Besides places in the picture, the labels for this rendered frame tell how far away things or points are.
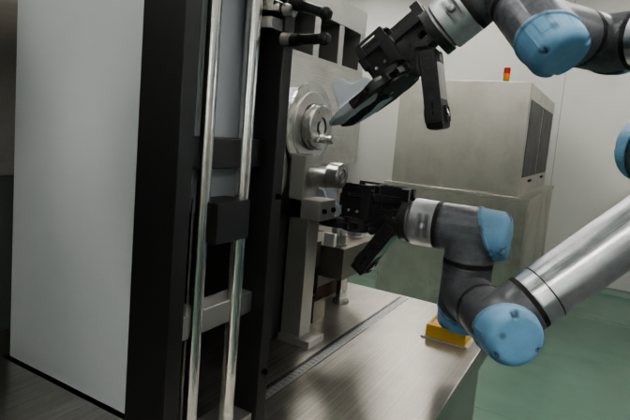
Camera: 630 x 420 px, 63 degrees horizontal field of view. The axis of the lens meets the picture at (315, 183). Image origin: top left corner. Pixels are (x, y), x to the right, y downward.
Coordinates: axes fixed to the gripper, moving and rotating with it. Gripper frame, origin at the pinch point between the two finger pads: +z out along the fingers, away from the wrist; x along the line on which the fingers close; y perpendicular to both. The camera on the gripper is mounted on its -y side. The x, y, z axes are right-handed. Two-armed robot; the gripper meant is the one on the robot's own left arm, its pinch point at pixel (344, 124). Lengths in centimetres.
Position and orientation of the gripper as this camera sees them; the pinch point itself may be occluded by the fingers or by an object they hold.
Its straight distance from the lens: 81.8
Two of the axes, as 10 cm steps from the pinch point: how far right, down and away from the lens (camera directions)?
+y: -4.9, -8.4, 2.3
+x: -5.0, 0.5, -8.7
